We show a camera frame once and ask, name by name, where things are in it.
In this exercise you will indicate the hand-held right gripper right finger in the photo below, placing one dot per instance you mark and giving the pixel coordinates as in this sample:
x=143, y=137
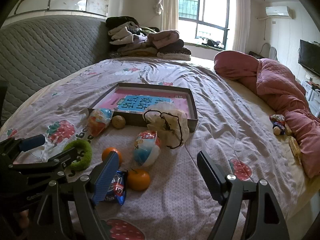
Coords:
x=210, y=177

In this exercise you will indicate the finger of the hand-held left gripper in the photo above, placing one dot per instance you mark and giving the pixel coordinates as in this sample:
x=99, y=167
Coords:
x=57, y=161
x=32, y=143

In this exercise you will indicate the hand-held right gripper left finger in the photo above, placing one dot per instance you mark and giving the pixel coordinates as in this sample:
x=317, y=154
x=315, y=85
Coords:
x=107, y=177

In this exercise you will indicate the blue snack packet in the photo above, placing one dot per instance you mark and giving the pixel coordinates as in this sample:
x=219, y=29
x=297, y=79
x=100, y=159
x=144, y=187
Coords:
x=117, y=190

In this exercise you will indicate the orange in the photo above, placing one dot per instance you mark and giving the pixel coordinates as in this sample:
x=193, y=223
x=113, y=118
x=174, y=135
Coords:
x=108, y=152
x=138, y=180

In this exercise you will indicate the blue surprise egg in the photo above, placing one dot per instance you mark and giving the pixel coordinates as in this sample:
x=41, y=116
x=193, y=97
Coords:
x=145, y=152

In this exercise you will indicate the orange surprise egg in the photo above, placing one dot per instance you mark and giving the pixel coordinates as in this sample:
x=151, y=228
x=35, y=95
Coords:
x=98, y=123

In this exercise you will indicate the walnut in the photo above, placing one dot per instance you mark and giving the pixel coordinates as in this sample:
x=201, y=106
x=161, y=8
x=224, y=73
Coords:
x=118, y=122

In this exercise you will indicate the grey cardboard box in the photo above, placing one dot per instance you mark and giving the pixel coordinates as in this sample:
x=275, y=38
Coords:
x=192, y=105

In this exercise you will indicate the strawberry print bed sheet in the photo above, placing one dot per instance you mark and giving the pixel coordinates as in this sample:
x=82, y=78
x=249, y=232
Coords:
x=225, y=130

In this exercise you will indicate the pink and blue book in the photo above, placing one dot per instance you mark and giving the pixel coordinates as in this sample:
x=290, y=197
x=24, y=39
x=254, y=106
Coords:
x=180, y=105

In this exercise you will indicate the blue foil packet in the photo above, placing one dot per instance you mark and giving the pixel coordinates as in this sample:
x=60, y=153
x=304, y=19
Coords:
x=281, y=127

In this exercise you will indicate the cream bed sheet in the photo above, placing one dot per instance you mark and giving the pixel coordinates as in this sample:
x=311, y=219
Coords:
x=250, y=97

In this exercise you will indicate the yellow snack packet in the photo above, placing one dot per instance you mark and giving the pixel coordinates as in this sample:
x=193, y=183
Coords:
x=294, y=147

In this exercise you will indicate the grey quilted headboard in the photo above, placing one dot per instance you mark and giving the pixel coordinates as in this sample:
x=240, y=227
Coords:
x=50, y=50

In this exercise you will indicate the pink quilt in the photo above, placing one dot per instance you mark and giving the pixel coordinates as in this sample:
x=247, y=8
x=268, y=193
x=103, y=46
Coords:
x=275, y=85

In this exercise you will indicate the dark bag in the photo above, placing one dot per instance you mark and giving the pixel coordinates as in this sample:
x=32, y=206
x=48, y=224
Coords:
x=253, y=54

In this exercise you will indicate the white drawer cabinet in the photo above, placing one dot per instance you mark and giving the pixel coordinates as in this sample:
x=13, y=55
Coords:
x=311, y=91

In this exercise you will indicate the dark clothes heap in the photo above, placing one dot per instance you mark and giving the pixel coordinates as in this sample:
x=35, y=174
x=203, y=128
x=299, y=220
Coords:
x=212, y=43

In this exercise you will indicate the pile of folded clothes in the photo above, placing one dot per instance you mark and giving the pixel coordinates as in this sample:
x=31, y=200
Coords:
x=165, y=40

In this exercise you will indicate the black television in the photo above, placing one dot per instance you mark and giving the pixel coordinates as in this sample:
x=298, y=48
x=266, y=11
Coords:
x=308, y=56

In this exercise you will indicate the cream straight curtain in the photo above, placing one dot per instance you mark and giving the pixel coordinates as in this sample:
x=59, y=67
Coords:
x=241, y=20

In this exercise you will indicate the window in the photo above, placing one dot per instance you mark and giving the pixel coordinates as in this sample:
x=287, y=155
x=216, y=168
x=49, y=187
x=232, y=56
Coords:
x=212, y=7

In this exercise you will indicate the white air conditioner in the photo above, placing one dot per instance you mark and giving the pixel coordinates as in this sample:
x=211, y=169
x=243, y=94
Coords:
x=277, y=12

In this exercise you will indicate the cream knotted curtain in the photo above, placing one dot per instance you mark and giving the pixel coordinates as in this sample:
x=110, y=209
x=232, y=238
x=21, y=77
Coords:
x=168, y=2

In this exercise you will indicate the white curved metal frame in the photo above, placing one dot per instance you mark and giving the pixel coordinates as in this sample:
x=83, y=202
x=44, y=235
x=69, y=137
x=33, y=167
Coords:
x=271, y=51

